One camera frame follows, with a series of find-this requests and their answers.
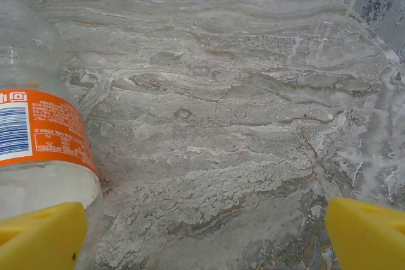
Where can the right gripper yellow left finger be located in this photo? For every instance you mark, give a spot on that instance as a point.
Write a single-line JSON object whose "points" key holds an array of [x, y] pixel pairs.
{"points": [[41, 238]]}

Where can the clear bottle with orange label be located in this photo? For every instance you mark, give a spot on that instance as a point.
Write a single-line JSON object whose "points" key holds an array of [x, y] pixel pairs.
{"points": [[47, 124]]}

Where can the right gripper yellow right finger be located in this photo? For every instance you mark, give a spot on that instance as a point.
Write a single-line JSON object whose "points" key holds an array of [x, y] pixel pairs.
{"points": [[370, 238]]}

